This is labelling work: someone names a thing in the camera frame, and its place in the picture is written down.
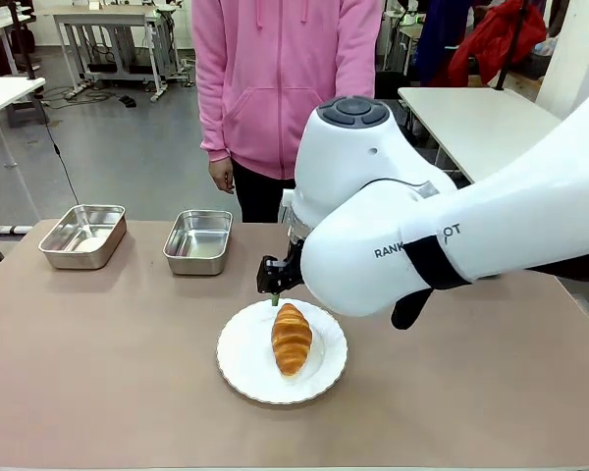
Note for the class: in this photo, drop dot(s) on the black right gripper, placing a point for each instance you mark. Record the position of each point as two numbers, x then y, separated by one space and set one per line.
277 275

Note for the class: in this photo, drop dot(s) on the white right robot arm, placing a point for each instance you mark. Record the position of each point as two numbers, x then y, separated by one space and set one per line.
373 172

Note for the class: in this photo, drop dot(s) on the person's right forearm pink sleeve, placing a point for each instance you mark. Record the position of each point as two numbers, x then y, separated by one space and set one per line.
215 127

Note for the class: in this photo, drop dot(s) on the golden croissant bread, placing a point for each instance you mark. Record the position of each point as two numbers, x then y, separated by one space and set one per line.
290 338

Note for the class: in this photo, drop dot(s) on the steel container with wide rim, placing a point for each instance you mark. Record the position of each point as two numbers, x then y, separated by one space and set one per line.
198 238

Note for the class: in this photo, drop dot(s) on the steel container rectangular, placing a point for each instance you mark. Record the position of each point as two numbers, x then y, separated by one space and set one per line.
81 235

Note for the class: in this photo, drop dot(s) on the person's right hand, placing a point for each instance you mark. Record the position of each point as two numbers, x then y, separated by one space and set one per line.
222 175

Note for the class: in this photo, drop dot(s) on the white scalloped plate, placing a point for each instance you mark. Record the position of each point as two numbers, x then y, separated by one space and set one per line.
248 353

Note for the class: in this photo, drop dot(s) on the black trousers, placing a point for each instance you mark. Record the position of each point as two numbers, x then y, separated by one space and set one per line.
260 196

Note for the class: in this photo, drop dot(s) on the pink hoodie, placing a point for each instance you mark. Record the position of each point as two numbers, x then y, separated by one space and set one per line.
275 73

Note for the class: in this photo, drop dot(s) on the black floor pedal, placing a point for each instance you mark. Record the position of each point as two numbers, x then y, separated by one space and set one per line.
126 101

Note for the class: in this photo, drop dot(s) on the white table with black pole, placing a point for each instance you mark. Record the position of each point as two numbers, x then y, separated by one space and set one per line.
471 122

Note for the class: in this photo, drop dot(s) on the white power strip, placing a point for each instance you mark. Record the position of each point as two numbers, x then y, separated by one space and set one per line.
12 229

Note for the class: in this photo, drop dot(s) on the grey workbench desk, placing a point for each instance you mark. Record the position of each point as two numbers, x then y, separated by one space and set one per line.
113 34

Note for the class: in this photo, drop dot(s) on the dark blue garment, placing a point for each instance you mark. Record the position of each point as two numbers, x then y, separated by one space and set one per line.
437 34

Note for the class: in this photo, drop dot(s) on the white table with slanted leg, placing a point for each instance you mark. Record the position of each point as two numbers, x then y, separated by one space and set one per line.
5 93

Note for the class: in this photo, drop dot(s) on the red jacket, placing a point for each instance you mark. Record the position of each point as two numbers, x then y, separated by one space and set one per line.
500 39

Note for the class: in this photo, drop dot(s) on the black upright pole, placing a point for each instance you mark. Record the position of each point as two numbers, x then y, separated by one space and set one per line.
513 39

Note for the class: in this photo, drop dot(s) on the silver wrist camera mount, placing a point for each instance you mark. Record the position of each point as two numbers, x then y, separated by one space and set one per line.
290 216

